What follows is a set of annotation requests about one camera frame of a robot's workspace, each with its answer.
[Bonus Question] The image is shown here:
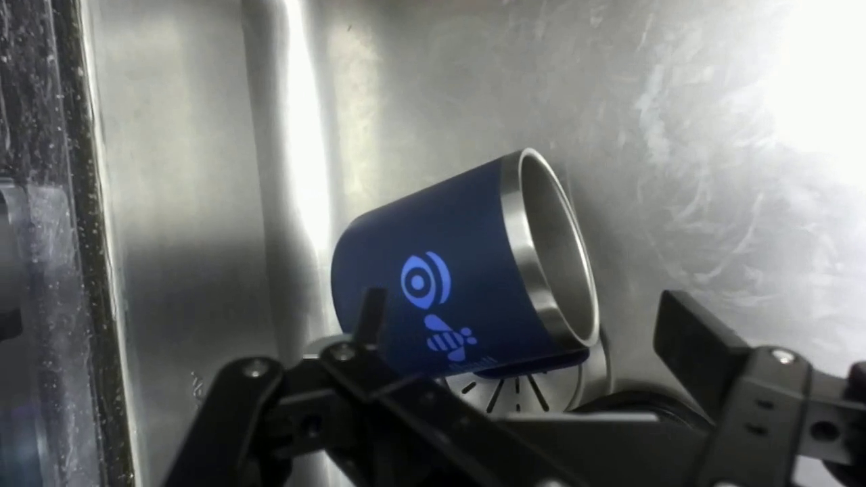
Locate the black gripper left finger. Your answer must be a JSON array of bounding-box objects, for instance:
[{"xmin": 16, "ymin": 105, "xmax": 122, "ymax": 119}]
[{"xmin": 158, "ymin": 284, "xmax": 428, "ymax": 487}]

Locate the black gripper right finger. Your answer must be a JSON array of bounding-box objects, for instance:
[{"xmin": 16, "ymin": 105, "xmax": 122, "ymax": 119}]
[{"xmin": 650, "ymin": 290, "xmax": 866, "ymax": 487}]

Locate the blue steel cup with logo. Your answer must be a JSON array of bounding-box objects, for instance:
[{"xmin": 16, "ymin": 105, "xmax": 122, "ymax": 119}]
[{"xmin": 330, "ymin": 147, "xmax": 606, "ymax": 381}]

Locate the metal sink drain strainer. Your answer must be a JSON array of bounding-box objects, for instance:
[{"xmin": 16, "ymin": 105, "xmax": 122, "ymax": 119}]
[{"xmin": 430, "ymin": 331, "xmax": 617, "ymax": 419}]

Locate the stainless steel sink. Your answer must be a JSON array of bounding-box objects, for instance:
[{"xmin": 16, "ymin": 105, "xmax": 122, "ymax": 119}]
[{"xmin": 77, "ymin": 0, "xmax": 866, "ymax": 487}]

